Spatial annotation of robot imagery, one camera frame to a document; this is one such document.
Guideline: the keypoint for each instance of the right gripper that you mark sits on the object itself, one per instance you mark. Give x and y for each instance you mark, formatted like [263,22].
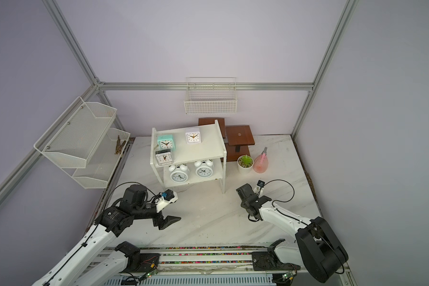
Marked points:
[243,204]

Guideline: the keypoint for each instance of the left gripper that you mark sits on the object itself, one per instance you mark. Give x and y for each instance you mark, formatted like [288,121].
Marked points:
[166,221]

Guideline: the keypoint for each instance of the white twin-bell alarm clock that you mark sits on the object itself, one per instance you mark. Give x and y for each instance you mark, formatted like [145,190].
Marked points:
[179,173]
[204,168]

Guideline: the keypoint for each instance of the clear grey square clock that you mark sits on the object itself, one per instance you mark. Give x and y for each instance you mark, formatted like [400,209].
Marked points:
[164,157]

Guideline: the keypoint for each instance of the mint square clock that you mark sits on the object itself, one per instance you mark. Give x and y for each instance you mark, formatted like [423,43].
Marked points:
[166,142]

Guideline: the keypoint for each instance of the lavender square alarm clock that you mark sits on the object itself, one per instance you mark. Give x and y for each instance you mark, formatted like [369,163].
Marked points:
[193,136]

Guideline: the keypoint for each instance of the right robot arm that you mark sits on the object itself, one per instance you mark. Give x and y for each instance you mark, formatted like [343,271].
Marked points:
[314,247]

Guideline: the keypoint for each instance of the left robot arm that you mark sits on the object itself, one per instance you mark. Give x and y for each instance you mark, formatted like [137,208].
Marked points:
[108,226]

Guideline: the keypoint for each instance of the white two-tier shelf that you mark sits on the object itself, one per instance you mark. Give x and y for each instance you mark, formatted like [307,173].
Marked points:
[212,147]

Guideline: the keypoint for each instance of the small green potted plant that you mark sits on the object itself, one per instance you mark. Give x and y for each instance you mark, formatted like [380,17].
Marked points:
[245,164]

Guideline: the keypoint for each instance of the pink spray bottle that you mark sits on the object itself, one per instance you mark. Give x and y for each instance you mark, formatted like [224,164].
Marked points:
[261,162]

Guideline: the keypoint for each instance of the brown wooden step stand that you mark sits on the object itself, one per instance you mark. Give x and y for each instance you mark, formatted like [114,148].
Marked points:
[237,138]

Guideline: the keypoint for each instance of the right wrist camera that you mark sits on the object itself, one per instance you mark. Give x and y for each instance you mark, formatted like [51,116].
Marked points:
[259,187]

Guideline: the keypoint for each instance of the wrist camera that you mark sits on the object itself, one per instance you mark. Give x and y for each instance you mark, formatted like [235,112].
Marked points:
[259,187]
[164,199]

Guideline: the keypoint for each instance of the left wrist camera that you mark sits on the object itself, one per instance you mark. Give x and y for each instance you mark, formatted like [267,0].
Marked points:
[164,199]

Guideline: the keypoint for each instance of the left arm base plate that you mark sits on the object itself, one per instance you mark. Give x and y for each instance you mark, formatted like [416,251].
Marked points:
[143,262]

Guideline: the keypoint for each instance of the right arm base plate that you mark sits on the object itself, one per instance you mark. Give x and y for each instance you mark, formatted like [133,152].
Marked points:
[264,261]

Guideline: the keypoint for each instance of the white wire wall basket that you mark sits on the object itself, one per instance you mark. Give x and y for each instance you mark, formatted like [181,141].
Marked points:
[201,102]

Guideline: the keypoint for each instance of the white mesh two-tier wall rack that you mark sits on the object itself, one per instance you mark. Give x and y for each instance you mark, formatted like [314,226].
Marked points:
[82,143]

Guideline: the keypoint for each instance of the aluminium frame rail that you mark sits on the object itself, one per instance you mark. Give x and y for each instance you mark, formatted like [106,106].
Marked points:
[156,86]

